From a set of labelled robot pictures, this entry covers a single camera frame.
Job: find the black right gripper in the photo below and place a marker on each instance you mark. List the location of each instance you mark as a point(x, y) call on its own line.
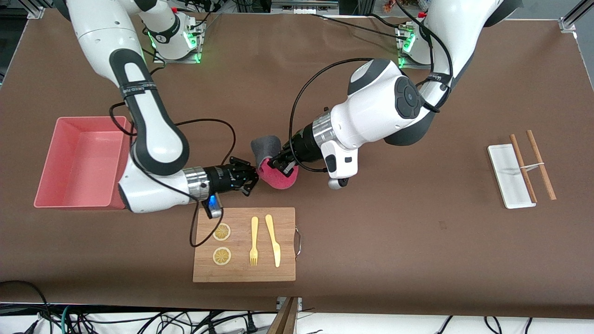
point(223, 178)

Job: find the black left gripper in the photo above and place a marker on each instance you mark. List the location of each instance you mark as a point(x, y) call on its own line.
point(304, 144)

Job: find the pink and grey cloth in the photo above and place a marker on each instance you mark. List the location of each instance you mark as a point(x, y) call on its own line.
point(278, 181)

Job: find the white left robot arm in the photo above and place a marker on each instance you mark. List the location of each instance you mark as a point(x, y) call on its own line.
point(380, 106)

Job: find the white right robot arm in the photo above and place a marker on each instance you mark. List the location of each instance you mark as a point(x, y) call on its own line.
point(102, 37)

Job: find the yellow plastic fork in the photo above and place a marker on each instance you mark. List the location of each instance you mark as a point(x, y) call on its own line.
point(254, 232)

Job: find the lemon slice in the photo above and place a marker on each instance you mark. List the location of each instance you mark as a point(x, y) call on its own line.
point(222, 256)
point(222, 233)

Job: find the yellow plastic knife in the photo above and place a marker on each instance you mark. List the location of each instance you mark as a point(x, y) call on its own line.
point(274, 241)

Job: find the wooden cutting board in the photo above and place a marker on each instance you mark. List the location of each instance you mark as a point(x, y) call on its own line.
point(241, 273)

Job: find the brown wooden beam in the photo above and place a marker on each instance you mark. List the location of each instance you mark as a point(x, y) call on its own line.
point(285, 320)

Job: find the black power plug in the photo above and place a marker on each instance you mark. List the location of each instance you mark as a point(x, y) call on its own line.
point(251, 327)

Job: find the grey metal device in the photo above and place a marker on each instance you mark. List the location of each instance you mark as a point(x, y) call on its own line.
point(301, 7)

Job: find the pink plastic bin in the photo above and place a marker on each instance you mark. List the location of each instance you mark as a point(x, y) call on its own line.
point(69, 185)

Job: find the white rectangular tray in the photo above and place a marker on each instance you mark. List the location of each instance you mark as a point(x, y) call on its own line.
point(506, 171)

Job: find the brown wooden stick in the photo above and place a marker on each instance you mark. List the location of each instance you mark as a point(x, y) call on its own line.
point(541, 164)
point(523, 169)

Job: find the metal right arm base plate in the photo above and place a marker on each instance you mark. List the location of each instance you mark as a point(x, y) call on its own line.
point(185, 61)

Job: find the small metal bracket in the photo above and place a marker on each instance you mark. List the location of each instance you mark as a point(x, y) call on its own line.
point(299, 304)

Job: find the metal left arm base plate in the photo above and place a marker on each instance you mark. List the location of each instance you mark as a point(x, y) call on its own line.
point(406, 46)

